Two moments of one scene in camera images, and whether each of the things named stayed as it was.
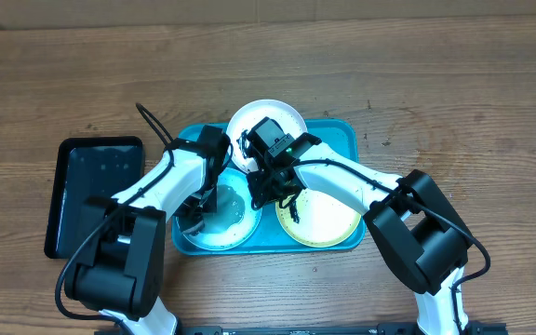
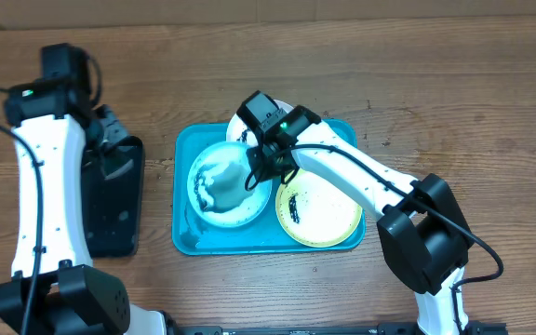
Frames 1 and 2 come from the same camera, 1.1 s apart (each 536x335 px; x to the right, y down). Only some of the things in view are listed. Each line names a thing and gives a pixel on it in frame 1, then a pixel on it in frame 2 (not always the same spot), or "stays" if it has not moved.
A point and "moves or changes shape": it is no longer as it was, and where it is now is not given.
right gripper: (268, 195) -> (267, 169)
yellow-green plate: (323, 220) stays
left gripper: (207, 207) -> (119, 132)
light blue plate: (236, 219) moves or changes shape
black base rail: (468, 328) stays
